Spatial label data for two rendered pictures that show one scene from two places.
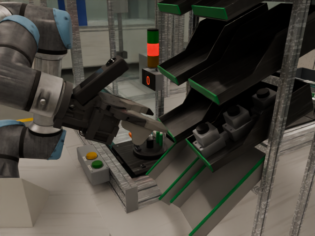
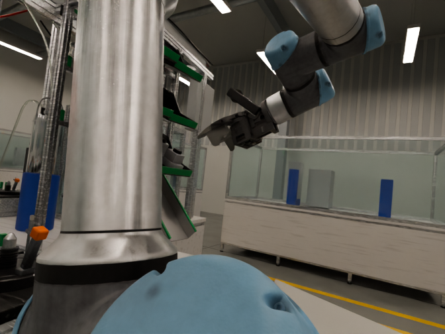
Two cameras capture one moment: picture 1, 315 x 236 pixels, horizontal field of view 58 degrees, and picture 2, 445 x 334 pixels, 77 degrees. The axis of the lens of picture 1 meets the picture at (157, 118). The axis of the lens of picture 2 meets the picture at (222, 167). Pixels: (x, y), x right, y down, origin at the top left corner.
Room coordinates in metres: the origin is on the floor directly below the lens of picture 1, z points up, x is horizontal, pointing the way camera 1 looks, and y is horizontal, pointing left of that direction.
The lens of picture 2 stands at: (1.02, 0.66, 1.18)
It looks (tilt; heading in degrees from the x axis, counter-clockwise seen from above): 3 degrees up; 231
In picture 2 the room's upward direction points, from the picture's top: 6 degrees clockwise
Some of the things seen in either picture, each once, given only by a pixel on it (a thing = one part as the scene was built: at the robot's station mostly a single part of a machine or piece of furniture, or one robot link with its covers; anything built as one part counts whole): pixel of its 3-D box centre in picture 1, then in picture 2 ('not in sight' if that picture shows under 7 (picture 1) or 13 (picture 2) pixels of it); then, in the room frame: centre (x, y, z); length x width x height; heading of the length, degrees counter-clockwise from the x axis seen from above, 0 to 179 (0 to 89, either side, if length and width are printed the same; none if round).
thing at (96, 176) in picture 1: (92, 163); not in sight; (0.96, 0.26, 0.93); 0.21 x 0.07 x 0.06; 29
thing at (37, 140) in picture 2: not in sight; (47, 135); (0.85, -0.96, 1.32); 0.14 x 0.14 x 0.38
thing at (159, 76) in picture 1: (153, 58); not in sight; (1.21, 0.02, 1.29); 0.12 x 0.05 x 0.25; 29
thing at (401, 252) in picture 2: not in sight; (326, 195); (-3.22, -1.84, 1.13); 3.06 x 1.36 x 2.25; 111
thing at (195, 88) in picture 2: not in sight; (195, 150); (-0.24, -1.30, 1.42); 0.30 x 0.09 x 1.13; 29
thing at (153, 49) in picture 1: (153, 48); not in sight; (1.21, 0.02, 1.33); 0.05 x 0.05 x 0.05
